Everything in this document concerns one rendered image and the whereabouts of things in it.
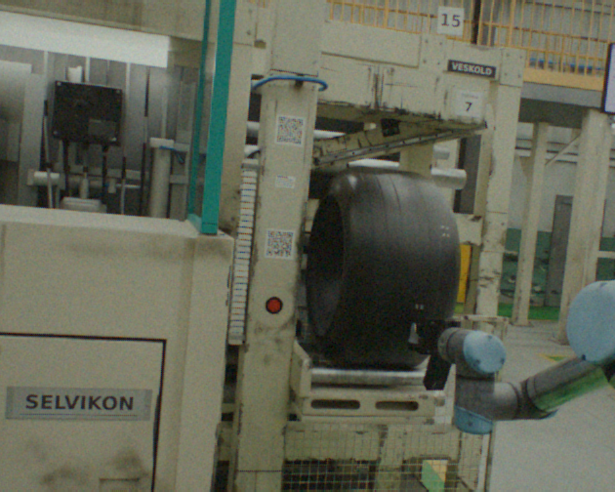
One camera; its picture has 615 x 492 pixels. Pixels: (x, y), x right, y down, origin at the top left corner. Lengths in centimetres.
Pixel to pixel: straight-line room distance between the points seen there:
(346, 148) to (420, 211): 57
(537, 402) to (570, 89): 691
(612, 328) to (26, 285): 72
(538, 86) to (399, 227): 644
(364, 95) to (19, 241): 137
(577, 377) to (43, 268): 88
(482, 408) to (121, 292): 76
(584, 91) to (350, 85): 636
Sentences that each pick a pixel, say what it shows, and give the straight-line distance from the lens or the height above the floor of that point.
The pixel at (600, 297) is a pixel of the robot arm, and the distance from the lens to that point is 92.
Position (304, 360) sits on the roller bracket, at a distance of 149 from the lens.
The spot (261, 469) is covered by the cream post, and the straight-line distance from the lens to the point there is 169.
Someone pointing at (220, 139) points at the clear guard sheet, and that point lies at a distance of 69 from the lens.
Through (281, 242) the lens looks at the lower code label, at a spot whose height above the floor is 122.
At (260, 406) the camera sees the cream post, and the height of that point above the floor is 79.
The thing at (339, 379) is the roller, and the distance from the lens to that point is 157.
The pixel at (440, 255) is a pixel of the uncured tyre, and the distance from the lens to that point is 148.
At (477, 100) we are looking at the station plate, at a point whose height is 171.
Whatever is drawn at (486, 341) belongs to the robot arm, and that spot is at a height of 110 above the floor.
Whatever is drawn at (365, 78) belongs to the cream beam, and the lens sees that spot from 191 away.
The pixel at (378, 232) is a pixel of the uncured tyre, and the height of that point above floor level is 127.
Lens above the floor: 130
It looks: 3 degrees down
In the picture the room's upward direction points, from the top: 5 degrees clockwise
